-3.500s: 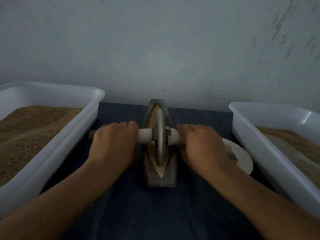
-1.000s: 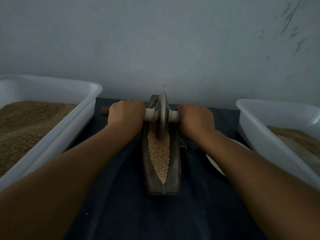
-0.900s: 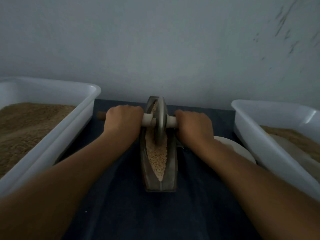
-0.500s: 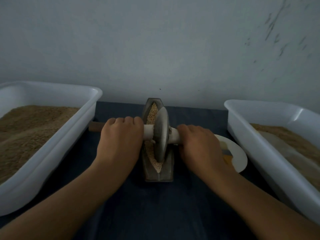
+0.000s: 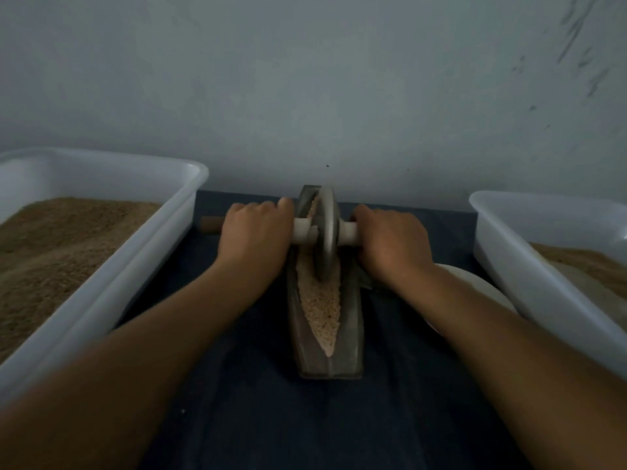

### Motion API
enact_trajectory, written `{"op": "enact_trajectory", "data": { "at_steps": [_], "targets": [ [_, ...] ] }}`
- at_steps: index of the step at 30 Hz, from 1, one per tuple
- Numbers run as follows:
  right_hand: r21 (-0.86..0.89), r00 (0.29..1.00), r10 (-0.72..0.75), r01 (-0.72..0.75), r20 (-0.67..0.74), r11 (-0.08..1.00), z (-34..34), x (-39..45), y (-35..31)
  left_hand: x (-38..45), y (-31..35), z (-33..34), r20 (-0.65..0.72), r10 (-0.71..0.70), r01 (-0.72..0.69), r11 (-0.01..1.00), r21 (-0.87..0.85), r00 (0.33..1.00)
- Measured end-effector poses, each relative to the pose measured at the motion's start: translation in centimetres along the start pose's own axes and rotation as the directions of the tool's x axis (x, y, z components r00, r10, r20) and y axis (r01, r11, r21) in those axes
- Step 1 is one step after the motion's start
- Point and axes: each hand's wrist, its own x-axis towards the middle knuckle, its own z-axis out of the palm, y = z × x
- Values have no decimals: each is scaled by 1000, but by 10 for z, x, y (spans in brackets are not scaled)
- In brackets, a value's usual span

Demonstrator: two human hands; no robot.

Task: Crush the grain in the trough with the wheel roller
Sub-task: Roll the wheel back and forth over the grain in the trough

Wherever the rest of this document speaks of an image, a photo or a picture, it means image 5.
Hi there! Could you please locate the person's right hand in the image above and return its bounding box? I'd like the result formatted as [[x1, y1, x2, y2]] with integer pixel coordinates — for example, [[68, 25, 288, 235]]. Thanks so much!
[[353, 203, 434, 294]]

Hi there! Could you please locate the person's left hand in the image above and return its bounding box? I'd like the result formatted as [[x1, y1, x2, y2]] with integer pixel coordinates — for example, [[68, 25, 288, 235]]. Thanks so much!
[[214, 197, 296, 290]]

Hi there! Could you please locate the metal grinding wheel with handle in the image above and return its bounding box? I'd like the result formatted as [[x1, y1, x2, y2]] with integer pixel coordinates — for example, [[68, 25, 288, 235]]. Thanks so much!
[[200, 187, 360, 283]]

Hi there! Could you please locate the boat-shaped metal grinding trough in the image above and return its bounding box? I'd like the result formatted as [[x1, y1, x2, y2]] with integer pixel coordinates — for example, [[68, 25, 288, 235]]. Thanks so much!
[[287, 185, 366, 380]]

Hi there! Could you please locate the large brown grain heap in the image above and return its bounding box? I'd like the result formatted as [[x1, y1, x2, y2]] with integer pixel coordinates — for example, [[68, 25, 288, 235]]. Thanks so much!
[[0, 197, 162, 363], [529, 242, 627, 300]]

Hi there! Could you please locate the white plastic scoop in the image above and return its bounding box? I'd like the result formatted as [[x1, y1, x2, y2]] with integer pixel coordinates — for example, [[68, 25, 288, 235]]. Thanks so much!
[[553, 261, 627, 329]]

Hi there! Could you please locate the person's left forearm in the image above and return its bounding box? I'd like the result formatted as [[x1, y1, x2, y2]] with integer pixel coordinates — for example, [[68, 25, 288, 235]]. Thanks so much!
[[0, 265, 264, 470]]

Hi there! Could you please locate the person's right forearm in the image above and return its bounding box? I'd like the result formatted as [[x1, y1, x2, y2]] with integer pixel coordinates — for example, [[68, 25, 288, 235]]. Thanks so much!
[[396, 273, 627, 470]]

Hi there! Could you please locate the white round plate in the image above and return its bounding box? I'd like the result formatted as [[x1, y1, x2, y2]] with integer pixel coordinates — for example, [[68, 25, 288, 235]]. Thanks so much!
[[423, 263, 519, 334]]

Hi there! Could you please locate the white plastic tub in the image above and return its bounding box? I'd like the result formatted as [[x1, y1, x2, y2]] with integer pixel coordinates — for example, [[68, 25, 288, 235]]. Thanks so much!
[[0, 148, 210, 407], [468, 189, 627, 380]]

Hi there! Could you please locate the dark blue table cloth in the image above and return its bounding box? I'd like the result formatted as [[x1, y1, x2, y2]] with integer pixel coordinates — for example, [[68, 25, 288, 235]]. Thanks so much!
[[137, 189, 530, 470]]

